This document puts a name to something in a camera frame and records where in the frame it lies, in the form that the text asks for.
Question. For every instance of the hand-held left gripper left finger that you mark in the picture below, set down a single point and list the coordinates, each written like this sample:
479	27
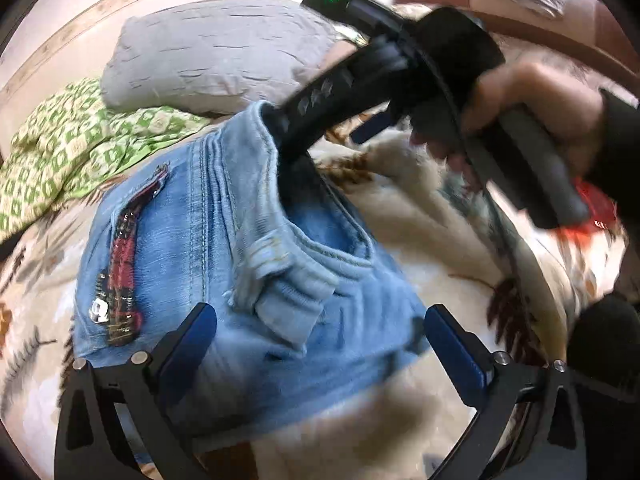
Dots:
185	350

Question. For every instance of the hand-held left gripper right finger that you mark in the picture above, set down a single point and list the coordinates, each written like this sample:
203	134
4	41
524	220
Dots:
460	355

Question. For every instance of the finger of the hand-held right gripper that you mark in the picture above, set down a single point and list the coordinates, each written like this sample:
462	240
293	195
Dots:
372	127
325	100

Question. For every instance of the blue denim pants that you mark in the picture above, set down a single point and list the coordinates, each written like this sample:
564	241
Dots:
240	260

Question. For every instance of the person's right forearm black sleeve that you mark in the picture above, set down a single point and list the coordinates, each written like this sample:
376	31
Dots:
622	150

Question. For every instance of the person's right hand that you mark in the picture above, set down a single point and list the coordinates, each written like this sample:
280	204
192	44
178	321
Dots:
540	100

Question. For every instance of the pink bed headboard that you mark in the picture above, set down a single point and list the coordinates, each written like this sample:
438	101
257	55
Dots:
540	15

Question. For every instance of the cream brown printed blanket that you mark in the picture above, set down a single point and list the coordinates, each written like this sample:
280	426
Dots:
450	240

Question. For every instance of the grey pillow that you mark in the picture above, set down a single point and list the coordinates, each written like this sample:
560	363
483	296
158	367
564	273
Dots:
210	55

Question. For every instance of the black fuzzy cloth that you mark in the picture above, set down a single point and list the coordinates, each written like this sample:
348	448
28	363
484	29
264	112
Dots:
607	350

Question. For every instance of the red object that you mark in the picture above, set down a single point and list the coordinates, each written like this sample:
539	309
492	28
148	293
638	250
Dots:
595	210

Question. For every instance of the green white patterned quilt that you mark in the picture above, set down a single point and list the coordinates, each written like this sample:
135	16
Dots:
70	150

